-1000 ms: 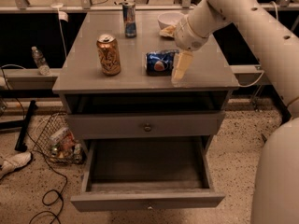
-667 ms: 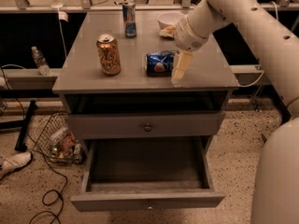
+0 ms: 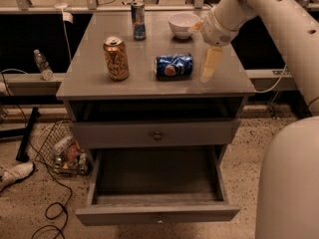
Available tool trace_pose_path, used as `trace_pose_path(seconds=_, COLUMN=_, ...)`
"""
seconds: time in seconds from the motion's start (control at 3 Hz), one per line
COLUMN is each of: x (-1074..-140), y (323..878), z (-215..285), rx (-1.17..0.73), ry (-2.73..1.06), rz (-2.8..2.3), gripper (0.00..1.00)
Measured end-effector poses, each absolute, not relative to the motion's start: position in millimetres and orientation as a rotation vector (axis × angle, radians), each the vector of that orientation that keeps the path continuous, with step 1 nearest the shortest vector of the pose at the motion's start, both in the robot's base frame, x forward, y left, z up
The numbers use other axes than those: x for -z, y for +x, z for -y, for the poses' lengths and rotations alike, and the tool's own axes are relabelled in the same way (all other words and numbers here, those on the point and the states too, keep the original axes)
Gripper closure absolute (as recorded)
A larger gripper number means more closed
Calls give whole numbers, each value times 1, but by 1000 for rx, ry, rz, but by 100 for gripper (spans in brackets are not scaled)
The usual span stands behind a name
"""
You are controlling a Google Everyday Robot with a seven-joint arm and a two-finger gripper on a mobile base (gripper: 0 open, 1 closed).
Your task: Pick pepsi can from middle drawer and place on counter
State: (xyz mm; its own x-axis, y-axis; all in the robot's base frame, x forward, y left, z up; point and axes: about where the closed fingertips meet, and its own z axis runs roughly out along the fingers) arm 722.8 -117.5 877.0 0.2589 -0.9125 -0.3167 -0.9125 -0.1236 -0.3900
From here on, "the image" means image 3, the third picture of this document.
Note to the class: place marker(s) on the open grey lower drawer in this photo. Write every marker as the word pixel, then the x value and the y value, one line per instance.
pixel 156 185

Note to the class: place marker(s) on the clear plastic water bottle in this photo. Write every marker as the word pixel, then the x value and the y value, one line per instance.
pixel 43 65

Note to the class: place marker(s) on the wire basket with items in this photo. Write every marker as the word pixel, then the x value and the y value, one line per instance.
pixel 60 151

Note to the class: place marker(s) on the grey drawer cabinet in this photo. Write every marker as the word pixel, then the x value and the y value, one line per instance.
pixel 91 96

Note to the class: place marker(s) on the orange tall drink can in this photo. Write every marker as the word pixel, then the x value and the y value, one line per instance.
pixel 116 58

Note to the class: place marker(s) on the white shoe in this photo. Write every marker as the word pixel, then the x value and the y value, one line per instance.
pixel 15 173

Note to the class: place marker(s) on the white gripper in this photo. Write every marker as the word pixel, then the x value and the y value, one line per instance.
pixel 213 31

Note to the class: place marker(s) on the white bowl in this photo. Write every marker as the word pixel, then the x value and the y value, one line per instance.
pixel 179 24

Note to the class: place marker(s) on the closed grey upper drawer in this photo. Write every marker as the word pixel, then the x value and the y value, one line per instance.
pixel 154 133

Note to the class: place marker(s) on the slim red bull can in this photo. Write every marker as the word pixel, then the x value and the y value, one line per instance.
pixel 138 20

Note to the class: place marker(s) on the blue pepsi can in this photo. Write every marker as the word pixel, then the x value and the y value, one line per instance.
pixel 174 66

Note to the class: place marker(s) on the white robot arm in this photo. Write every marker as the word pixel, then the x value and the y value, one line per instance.
pixel 288 191

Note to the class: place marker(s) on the black bar on floor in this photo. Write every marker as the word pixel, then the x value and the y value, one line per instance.
pixel 22 155

